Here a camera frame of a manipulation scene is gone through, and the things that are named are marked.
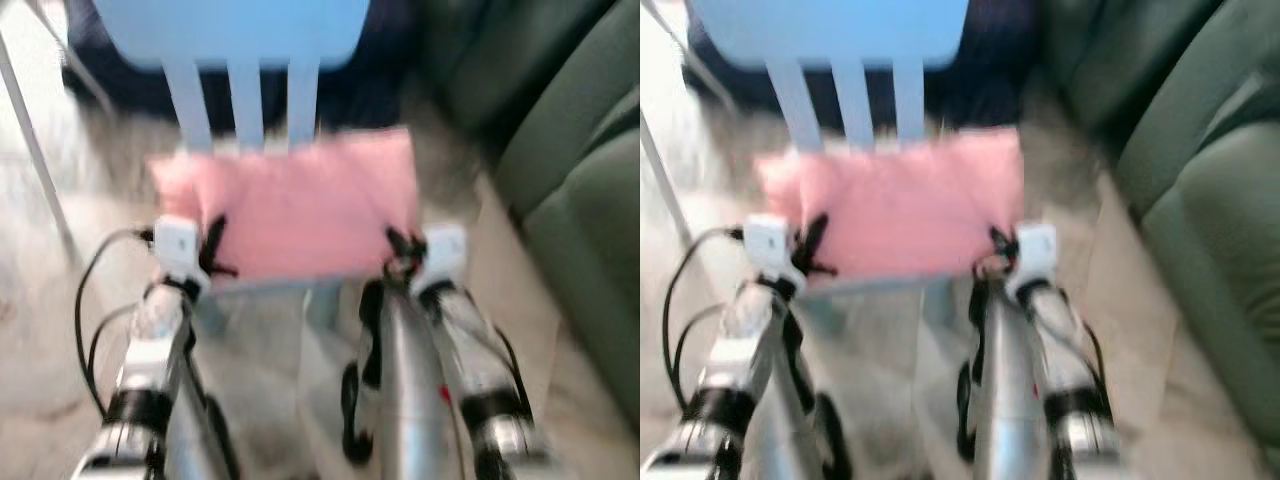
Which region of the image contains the pink pillow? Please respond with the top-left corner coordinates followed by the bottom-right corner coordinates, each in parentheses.
top-left (147, 127), bottom-right (422, 284)
top-left (754, 127), bottom-right (1027, 287)

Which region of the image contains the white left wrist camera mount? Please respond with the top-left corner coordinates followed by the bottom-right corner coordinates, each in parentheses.
top-left (152, 214), bottom-right (203, 285)
top-left (742, 212), bottom-right (798, 288)

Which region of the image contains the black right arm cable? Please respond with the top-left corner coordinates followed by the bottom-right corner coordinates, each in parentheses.
top-left (954, 278), bottom-right (993, 463)
top-left (339, 278), bottom-right (389, 467)

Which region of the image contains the light blue wooden chair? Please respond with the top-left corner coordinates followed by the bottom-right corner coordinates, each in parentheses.
top-left (684, 0), bottom-right (971, 336)
top-left (92, 0), bottom-right (372, 336)

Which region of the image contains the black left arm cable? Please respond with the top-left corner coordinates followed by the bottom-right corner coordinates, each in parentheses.
top-left (661, 227), bottom-right (747, 413)
top-left (74, 227), bottom-right (157, 421)

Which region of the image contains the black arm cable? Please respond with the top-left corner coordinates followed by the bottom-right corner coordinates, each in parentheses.
top-left (74, 227), bottom-right (157, 421)
top-left (339, 278), bottom-right (389, 467)
top-left (661, 227), bottom-right (747, 413)
top-left (954, 278), bottom-right (993, 463)

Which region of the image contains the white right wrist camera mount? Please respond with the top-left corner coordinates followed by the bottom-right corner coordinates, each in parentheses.
top-left (1004, 221), bottom-right (1060, 297)
top-left (414, 224), bottom-right (470, 293)

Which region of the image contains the dark green sofa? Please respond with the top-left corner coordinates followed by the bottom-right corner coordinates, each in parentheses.
top-left (414, 0), bottom-right (641, 446)
top-left (1034, 0), bottom-right (1280, 453)

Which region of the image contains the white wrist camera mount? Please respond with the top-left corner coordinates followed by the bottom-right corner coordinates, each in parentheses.
top-left (742, 212), bottom-right (798, 288)
top-left (1004, 221), bottom-right (1060, 297)
top-left (152, 214), bottom-right (203, 285)
top-left (414, 224), bottom-right (470, 293)

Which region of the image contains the white metal pole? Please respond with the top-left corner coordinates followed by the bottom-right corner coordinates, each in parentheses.
top-left (640, 118), bottom-right (698, 249)
top-left (0, 28), bottom-right (83, 269)

